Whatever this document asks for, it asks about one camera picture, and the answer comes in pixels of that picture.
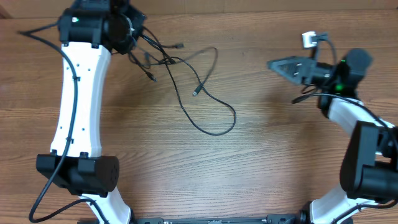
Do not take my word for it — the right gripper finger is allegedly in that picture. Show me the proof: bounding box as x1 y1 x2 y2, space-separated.
281 71 310 85
267 56 313 77

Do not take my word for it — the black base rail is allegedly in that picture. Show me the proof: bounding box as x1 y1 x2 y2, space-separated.
127 213 308 224

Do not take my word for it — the black cable bundle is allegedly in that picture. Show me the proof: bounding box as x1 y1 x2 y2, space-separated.
127 26 238 137

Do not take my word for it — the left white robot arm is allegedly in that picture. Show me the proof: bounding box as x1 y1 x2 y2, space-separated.
36 1 145 223

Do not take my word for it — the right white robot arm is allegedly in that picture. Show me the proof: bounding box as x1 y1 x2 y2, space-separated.
267 49 397 223

